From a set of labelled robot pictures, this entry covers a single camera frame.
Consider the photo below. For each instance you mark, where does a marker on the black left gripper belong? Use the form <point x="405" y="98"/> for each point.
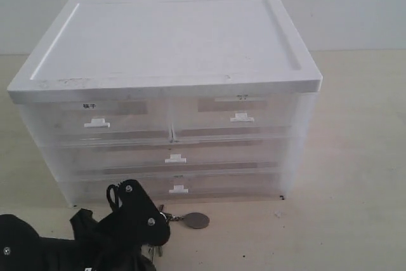
<point x="115" y="242"/>

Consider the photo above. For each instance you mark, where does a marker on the clear top right drawer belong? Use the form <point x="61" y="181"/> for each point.
<point x="239" y="116"/>

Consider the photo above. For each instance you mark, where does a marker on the key bunch with blue tag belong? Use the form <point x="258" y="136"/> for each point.
<point x="194" y="220"/>

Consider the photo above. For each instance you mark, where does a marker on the white plastic drawer cabinet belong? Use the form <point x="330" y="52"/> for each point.
<point x="127" y="50"/>

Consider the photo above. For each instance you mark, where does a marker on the clear bottom wide drawer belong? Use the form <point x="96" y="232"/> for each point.
<point x="180" y="187"/>

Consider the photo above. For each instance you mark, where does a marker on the clear top left drawer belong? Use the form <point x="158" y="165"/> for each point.
<point x="103" y="120"/>

